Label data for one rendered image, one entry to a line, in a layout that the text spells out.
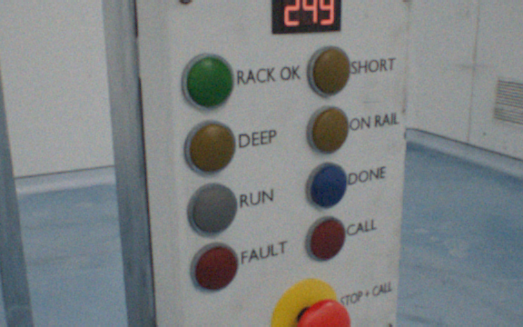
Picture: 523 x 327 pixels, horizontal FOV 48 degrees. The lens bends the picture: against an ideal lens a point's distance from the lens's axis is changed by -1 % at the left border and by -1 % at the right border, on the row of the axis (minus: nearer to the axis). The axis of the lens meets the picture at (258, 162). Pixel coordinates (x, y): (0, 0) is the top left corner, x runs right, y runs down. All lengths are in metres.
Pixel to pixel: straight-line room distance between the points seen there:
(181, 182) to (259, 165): 0.05
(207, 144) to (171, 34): 0.06
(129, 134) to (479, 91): 3.99
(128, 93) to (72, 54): 3.33
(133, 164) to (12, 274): 1.21
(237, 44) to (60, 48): 3.39
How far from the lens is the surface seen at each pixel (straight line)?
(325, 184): 0.37
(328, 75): 0.36
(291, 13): 0.34
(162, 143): 0.34
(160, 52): 0.33
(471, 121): 4.39
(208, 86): 0.32
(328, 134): 0.36
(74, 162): 3.82
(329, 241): 0.39
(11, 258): 1.58
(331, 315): 0.38
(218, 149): 0.32
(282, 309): 0.39
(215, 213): 0.33
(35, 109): 3.73
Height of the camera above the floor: 1.12
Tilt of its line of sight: 16 degrees down
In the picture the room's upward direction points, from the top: 1 degrees counter-clockwise
